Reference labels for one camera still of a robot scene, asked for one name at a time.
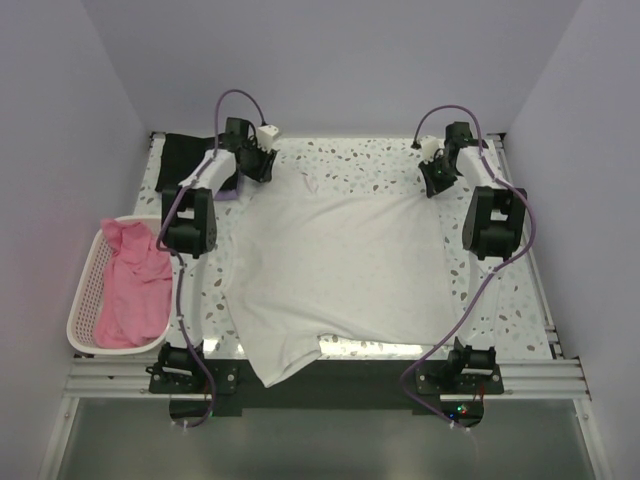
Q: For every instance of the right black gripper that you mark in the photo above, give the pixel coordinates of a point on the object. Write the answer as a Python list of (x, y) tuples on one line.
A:
[(433, 187)]

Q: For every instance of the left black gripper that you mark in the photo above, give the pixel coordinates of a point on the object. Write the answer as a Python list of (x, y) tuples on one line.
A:
[(264, 173)]

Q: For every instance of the white t shirt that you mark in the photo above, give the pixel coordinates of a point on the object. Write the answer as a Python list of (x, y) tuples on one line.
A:
[(359, 267)]

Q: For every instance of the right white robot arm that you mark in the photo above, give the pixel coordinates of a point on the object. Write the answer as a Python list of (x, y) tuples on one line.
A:
[(491, 234)]

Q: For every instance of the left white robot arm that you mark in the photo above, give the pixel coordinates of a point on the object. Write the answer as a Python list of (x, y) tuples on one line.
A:
[(193, 172)]

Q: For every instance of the folded lavender t shirt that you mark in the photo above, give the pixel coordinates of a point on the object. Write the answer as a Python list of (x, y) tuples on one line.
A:
[(231, 188)]

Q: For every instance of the folded black t shirt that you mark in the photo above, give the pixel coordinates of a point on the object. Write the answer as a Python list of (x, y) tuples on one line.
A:
[(181, 155)]

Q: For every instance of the pink t shirt in basket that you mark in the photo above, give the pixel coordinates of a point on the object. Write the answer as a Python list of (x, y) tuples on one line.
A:
[(137, 287)]

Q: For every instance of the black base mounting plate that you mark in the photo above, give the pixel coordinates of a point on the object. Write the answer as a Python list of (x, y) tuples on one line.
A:
[(323, 385)]

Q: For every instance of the white plastic laundry basket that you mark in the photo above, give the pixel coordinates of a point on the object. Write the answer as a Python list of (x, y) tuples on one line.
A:
[(88, 300)]

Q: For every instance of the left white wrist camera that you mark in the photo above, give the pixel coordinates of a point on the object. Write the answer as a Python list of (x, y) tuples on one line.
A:
[(266, 136)]

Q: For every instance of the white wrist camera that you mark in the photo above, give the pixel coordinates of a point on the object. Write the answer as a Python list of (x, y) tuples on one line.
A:
[(427, 146), (266, 136)]

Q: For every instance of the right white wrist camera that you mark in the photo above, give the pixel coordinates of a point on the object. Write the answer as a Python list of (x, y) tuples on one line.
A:
[(427, 146)]

